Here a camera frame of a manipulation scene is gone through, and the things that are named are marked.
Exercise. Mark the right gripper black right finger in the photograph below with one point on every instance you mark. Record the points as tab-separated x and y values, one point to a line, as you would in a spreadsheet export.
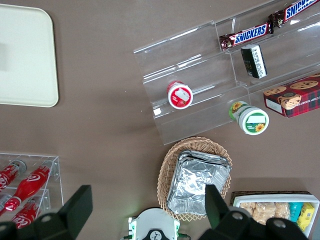
217	207

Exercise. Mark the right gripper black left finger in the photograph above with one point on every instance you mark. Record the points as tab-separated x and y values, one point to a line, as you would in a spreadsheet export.
75	207

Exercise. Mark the white rectangular snack tray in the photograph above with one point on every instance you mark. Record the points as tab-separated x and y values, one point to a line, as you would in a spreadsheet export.
275	198

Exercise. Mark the oval light wicker basket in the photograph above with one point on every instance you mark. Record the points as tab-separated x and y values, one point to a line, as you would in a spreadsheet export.
167	165

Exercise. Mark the cream plastic tray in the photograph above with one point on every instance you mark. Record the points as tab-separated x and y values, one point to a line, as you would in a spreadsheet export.
27	55

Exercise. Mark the rice cracker pack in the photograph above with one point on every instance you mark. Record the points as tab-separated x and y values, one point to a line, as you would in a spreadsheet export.
277	212
250	211

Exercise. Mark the stack of foil trays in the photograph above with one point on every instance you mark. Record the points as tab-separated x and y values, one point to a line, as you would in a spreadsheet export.
195	180

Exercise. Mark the clear acrylic bottle rack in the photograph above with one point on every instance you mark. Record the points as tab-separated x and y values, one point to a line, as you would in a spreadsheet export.
56	175

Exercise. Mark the red cola bottle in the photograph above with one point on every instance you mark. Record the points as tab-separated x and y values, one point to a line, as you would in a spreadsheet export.
26	215
30	185
11	175

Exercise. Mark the teal snack pack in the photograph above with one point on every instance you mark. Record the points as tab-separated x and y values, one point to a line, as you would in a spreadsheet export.
295	211

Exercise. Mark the yellow snack pack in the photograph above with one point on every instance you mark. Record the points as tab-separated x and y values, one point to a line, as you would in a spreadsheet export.
307	216

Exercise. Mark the green sunflower yogurt cup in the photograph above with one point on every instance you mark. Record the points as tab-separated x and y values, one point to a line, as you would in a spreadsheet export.
252	121

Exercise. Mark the red strawberry yogurt cup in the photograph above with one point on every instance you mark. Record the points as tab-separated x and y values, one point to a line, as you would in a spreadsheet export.
180	96

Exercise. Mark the red tartan cookie box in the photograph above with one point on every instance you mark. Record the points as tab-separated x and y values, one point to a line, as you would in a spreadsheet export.
297	97

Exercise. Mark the clear acrylic stepped shelf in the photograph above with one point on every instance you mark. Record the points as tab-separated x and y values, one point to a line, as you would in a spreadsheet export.
200	65

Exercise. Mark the black and white small box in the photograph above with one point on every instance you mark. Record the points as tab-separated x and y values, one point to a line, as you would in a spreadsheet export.
253	61

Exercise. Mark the snickers chocolate bar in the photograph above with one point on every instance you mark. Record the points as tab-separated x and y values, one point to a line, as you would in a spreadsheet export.
250	35
295	11

